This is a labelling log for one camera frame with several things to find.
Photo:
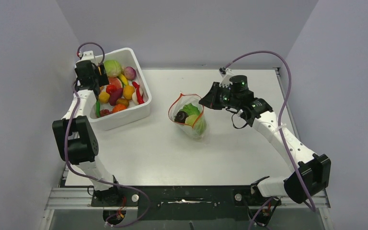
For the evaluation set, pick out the white mushroom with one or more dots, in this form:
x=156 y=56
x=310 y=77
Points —
x=134 y=97

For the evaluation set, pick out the orange tangerine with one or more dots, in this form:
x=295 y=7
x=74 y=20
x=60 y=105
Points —
x=118 y=108

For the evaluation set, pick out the green cucumber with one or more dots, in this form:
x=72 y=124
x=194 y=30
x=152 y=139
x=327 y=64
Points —
x=97 y=109

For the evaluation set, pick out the clear orange zip bag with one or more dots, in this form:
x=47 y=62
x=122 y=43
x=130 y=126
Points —
x=180 y=102

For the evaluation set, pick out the watermelon slice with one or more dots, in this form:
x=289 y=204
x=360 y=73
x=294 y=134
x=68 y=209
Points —
x=115 y=82

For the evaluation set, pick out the brown potato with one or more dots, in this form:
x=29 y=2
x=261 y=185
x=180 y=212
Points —
x=123 y=101

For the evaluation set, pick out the red chili pepper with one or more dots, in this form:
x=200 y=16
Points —
x=136 y=85

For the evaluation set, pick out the green lettuce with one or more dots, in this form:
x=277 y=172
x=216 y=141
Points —
x=199 y=127

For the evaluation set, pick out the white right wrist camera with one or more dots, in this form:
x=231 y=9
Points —
x=226 y=74

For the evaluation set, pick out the green cabbage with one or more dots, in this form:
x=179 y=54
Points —
x=113 y=68

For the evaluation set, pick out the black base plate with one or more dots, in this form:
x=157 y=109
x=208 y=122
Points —
x=237 y=202

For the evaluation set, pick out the red tomato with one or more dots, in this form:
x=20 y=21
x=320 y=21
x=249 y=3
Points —
x=110 y=89

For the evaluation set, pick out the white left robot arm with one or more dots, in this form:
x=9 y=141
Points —
x=75 y=138

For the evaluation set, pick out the red grapes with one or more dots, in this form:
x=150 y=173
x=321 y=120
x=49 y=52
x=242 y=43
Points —
x=104 y=112

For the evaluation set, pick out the green round fruit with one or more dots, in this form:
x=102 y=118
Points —
x=191 y=119

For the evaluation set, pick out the dark plum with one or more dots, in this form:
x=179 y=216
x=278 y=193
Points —
x=181 y=117

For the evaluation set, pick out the purple sweet potato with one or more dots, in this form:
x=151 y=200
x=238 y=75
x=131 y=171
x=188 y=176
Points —
x=115 y=95

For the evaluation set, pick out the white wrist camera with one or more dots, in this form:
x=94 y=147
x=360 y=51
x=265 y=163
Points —
x=87 y=55
x=226 y=74

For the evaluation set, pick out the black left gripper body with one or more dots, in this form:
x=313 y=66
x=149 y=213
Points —
x=99 y=76

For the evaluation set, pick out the yellow lemon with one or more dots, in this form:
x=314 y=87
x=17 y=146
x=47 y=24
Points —
x=104 y=97

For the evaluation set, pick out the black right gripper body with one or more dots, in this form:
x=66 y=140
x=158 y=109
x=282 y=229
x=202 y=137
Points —
x=227 y=99

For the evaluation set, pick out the purple onion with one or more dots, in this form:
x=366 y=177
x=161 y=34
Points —
x=130 y=73

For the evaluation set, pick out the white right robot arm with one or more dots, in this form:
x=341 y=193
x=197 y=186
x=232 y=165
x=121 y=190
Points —
x=310 y=171

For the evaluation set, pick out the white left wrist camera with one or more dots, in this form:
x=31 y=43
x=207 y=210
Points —
x=87 y=55

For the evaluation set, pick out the yellow banana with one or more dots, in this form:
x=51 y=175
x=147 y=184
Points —
x=123 y=79

